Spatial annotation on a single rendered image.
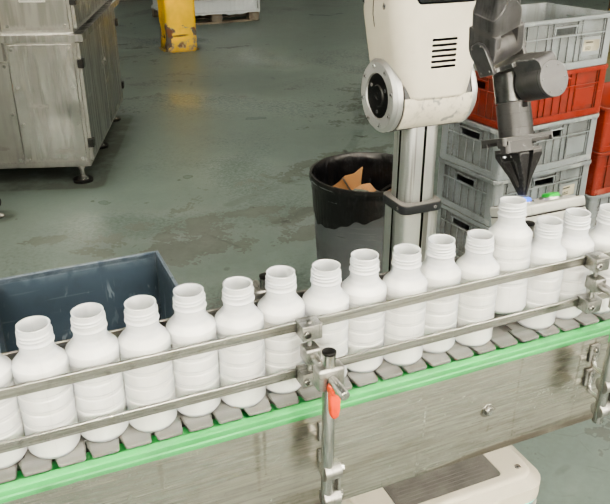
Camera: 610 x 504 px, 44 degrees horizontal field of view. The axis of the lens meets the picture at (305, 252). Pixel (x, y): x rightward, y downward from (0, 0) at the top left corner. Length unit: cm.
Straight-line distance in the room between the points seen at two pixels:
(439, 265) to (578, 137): 270
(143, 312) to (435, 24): 96
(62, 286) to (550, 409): 89
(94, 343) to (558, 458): 188
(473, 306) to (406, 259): 14
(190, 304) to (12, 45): 374
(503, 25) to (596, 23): 234
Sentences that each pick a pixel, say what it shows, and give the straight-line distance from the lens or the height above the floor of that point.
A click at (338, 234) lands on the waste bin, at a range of 274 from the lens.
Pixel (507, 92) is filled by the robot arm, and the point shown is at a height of 129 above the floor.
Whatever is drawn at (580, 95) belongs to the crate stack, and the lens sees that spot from 361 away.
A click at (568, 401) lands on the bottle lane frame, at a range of 125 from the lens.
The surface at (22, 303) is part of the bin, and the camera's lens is 150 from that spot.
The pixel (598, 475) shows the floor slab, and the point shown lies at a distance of 251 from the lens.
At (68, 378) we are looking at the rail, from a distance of 86.
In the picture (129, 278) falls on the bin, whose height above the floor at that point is 90.
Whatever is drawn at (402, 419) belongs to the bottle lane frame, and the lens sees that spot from 106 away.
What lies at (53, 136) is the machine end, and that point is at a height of 31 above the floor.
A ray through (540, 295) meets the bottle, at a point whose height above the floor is 106.
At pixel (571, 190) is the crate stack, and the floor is 31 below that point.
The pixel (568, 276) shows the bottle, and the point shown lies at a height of 107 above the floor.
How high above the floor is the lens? 159
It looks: 26 degrees down
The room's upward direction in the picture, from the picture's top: straight up
